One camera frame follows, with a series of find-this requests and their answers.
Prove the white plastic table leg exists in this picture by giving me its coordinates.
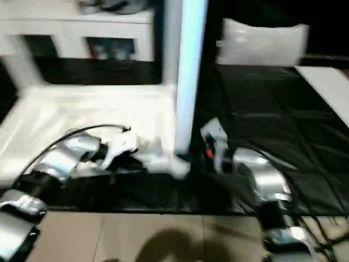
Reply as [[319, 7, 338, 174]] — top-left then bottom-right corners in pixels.
[[163, 0, 180, 87], [0, 34, 39, 91], [173, 0, 209, 158]]

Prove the grey rounded bag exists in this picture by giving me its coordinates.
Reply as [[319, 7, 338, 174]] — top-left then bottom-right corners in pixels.
[[100, 0, 143, 14]]

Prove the dark clutter pile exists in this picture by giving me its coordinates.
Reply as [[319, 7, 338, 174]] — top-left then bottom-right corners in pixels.
[[78, 0, 101, 15]]

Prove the black left wrist camera cable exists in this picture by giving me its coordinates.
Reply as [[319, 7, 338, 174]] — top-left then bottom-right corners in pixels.
[[23, 123, 132, 176]]

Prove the grey cushion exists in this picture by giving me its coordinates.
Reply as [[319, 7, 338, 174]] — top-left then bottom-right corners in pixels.
[[217, 17, 311, 67]]

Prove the white flat board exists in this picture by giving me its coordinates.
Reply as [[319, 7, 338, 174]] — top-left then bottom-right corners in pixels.
[[293, 64, 349, 129]]

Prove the black work mat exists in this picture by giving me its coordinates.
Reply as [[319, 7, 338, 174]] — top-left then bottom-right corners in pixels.
[[0, 55, 349, 215]]

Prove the black furniture with gold label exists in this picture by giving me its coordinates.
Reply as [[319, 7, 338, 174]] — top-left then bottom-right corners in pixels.
[[152, 0, 349, 67]]

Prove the white plastic table top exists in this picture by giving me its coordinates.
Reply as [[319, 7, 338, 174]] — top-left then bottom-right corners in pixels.
[[0, 82, 191, 181]]

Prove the white sideboard with glass doors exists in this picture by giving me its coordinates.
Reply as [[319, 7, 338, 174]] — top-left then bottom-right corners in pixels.
[[0, 10, 155, 63]]

